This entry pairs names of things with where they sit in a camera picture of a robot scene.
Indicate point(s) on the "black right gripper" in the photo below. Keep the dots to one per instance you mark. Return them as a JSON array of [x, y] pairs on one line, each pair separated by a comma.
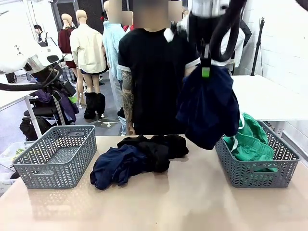
[[198, 29]]

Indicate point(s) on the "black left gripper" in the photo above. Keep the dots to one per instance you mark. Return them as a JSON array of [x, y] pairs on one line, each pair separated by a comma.
[[60, 84]]

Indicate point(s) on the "navy blue garment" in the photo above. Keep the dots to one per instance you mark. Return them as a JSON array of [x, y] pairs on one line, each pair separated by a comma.
[[207, 108], [106, 166]]

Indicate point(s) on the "black garment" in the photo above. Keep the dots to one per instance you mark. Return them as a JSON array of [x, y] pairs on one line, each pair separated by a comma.
[[173, 146]]

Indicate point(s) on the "person's tattooed right forearm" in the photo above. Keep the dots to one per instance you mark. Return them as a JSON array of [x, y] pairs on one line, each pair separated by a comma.
[[127, 108]]

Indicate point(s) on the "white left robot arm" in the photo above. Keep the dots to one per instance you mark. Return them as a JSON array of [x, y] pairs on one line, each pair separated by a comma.
[[14, 48]]

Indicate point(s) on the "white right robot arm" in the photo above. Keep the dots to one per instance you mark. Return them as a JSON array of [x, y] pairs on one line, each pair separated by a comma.
[[207, 7]]

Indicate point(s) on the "person's right hand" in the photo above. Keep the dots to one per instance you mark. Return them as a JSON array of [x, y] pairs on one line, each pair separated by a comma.
[[132, 131]]

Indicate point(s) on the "purple jacket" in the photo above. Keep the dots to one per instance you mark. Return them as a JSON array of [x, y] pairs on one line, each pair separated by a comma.
[[69, 110]]

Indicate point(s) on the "black office chair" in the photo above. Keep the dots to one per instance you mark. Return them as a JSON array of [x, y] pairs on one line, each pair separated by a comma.
[[41, 111]]

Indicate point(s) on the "black trousers at mannequin feet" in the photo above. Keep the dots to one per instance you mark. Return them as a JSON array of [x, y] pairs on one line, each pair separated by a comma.
[[95, 106]]

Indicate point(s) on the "black backpack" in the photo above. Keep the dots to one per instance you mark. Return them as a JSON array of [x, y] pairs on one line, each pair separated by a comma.
[[31, 127]]

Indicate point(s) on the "white table with slanted leg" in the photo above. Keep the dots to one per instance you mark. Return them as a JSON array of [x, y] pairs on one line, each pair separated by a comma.
[[14, 98]]

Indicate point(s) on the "white mannequin base stand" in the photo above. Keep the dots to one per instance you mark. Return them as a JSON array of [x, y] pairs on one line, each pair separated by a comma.
[[108, 123]]

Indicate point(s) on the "mannequin in black white jacket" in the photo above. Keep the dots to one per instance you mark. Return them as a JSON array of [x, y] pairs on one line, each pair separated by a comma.
[[246, 33]]

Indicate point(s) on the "mannequin in cream jacket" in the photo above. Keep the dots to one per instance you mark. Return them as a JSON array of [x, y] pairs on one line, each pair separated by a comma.
[[87, 50]]

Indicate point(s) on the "person in black T-shirt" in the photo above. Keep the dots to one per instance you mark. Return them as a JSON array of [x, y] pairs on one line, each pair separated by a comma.
[[156, 84]]

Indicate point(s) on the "tall black tripod stand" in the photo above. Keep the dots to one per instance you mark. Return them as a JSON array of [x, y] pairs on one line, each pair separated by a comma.
[[258, 48]]

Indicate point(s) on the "mannequin in maroon top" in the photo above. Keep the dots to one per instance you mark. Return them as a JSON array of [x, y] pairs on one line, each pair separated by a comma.
[[66, 41]]

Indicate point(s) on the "black and denim dropped trousers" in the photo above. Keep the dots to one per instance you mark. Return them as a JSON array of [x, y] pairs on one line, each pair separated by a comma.
[[122, 120]]

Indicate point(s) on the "mannequin in light blue fleece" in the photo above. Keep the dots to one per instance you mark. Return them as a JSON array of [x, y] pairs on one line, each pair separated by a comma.
[[111, 48]]

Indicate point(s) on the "large white table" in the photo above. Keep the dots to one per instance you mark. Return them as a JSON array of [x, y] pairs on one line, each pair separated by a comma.
[[269, 101]]

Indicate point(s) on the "clear plastic storage bin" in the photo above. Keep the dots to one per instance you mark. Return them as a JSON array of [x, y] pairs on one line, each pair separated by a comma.
[[9, 154]]

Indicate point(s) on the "grey plastic lattice basket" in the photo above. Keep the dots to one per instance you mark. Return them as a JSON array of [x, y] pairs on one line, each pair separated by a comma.
[[240, 179], [29, 173]]

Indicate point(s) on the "mannequin in red jacket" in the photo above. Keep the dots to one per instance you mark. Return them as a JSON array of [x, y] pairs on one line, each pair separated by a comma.
[[127, 26]]

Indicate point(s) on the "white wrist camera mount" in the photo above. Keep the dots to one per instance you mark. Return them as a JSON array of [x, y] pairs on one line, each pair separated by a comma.
[[169, 36]]

